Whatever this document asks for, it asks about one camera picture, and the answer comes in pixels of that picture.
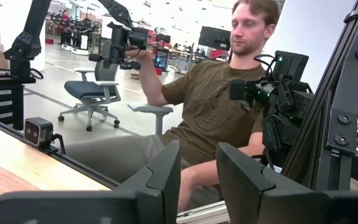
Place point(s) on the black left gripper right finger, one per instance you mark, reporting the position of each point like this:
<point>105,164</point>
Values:
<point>275,205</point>

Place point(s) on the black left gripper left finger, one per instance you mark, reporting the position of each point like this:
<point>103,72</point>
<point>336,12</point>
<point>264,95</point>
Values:
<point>104,205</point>

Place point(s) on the black background robot arm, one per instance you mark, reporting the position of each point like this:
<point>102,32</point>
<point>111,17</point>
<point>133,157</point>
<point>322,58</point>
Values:
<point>26,43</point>

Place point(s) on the grey chair armrest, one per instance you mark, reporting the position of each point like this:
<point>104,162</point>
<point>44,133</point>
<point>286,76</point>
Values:
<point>151,108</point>

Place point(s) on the blue and white office chair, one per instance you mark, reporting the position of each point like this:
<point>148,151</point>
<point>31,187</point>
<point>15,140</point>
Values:
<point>82,88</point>

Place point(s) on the person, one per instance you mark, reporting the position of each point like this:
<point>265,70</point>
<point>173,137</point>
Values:
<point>64,20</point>
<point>210,102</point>

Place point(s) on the person's hand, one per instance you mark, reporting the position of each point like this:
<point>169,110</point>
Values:
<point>135,53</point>

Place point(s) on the small lit display screen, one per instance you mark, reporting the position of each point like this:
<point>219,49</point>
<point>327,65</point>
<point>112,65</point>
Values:
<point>161,59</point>

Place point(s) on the background robot workstation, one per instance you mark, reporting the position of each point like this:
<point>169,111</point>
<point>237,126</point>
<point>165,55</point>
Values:
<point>82,40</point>

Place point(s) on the black background monitor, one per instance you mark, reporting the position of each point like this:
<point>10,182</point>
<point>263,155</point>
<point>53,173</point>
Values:
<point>214,38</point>

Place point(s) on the silver aluminium extrusion rail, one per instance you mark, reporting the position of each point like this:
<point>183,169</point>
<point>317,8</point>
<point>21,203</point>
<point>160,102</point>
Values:
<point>204,214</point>

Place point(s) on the black table-edge camera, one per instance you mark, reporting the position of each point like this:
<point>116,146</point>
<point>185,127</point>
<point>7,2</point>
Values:
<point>37,132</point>

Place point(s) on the black aluminium rig frame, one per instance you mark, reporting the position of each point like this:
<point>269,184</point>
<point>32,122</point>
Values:
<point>346,93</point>

